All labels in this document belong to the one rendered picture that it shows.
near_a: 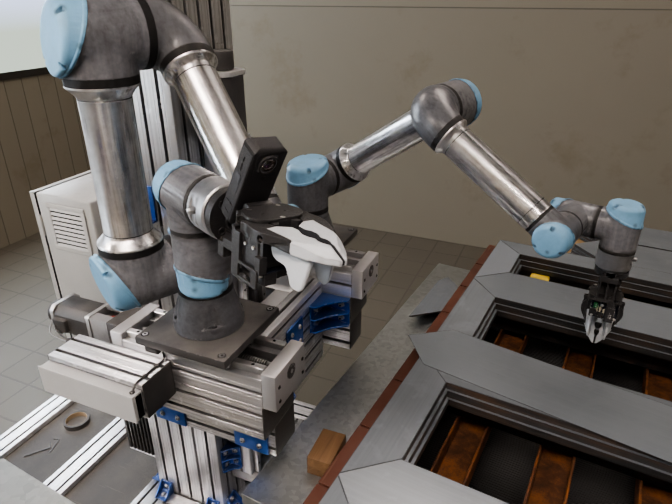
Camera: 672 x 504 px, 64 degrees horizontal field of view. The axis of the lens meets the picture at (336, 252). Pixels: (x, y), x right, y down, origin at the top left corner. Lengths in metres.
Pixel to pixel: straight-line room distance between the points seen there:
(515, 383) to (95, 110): 1.03
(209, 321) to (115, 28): 0.57
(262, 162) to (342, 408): 1.01
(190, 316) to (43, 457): 1.24
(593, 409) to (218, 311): 0.83
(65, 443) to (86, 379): 1.03
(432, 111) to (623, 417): 0.77
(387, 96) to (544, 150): 1.12
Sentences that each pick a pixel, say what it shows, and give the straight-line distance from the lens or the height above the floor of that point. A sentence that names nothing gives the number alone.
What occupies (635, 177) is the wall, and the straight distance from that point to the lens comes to 3.89.
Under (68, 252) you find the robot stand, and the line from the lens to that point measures 1.56.
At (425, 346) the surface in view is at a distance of 1.42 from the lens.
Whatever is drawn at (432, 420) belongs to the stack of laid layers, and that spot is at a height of 0.84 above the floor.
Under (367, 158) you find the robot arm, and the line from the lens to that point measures 1.51.
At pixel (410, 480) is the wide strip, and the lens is 1.10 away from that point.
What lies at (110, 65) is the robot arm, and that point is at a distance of 0.93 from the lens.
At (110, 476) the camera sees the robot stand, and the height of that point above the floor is 0.21.
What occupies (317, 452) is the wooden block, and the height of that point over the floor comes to 0.73.
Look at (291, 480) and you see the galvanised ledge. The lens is 1.34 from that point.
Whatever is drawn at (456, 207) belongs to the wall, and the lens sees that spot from 4.03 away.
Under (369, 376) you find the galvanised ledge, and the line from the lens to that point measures 1.61.
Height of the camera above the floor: 1.68
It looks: 26 degrees down
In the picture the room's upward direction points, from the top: straight up
